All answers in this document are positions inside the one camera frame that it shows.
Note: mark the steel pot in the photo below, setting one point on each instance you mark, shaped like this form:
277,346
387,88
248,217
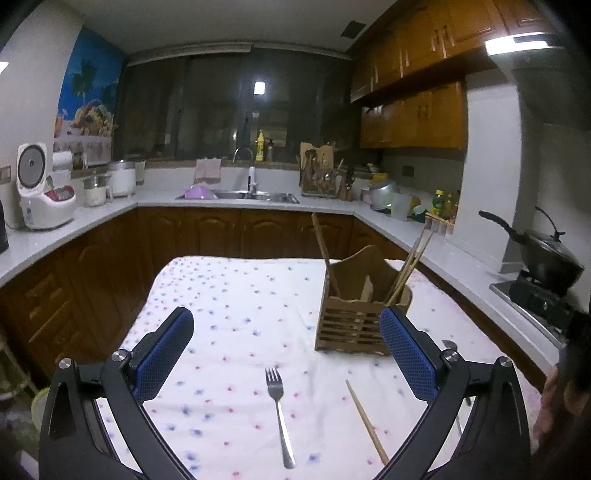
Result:
383,194

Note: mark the glass lidded jug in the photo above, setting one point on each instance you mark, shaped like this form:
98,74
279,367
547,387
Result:
96,194

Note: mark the yellow-capped condiment bottle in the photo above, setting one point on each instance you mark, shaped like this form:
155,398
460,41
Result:
438,203

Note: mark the red condiment bottle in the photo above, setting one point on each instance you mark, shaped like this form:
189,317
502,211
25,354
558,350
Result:
451,205

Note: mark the black lidded wok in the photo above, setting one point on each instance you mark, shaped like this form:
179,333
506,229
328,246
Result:
549,267

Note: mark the ceiling vent grille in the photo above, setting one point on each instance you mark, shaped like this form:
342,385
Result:
353,28

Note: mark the white rice cooker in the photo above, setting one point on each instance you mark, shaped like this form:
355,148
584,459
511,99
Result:
46,203

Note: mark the yellow dish soap bottle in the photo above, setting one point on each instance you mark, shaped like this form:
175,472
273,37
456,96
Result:
260,147

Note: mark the dark bottle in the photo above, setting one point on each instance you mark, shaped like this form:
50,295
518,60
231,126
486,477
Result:
270,152

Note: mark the tropical fruit wall poster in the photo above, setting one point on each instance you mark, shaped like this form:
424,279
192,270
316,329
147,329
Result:
92,92

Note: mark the person's right hand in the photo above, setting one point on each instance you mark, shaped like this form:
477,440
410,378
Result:
563,429

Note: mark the stainless steel sink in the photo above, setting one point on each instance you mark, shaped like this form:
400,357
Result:
268,197

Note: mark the white faucet filter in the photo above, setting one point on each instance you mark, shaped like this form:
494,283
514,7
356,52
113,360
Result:
252,182

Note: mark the steel range hood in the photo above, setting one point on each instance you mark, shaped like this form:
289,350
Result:
545,78

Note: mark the knife block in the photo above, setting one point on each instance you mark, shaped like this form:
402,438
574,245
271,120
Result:
346,189

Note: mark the paper towel roll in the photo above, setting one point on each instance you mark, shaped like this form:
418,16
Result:
62,161

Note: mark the white electric cooking pot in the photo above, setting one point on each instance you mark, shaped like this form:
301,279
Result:
122,182

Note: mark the black countertop appliance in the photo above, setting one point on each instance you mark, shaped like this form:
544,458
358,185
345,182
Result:
3,230

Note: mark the wooden chopstick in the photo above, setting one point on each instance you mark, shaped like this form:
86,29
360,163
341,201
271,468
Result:
410,265
325,254
404,263
419,261
367,422

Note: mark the gas stove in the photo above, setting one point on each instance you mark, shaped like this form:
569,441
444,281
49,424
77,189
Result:
540,302

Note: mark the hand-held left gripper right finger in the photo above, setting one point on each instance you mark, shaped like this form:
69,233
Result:
408,355

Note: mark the steel fork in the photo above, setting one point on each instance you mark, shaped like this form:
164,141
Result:
279,415

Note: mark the purple plastic basin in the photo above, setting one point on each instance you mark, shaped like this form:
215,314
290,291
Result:
201,193

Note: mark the chrome curved faucet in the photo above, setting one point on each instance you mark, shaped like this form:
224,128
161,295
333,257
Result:
244,148

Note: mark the slatted wooden utensil holder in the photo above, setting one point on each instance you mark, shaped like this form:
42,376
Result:
351,318

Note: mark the dark kitchen window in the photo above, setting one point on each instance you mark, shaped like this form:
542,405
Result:
207,106

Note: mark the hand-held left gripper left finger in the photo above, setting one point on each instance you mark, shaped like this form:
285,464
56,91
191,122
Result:
161,355

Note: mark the translucent plastic container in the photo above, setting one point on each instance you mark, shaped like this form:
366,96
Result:
400,207

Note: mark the brown wooden upper cabinets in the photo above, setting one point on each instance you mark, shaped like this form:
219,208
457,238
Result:
415,46

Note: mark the green plastic bucket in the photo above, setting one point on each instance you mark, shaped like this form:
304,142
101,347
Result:
39,410

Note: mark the pink dish cloth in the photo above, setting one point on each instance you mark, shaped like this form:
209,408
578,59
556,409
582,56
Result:
207,170

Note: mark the wooden cutting board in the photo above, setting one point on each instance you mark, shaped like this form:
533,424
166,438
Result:
325,154

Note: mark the floral white tablecloth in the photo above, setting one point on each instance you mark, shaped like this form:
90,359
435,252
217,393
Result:
231,323

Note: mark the steel spoon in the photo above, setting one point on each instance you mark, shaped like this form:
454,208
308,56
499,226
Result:
450,345

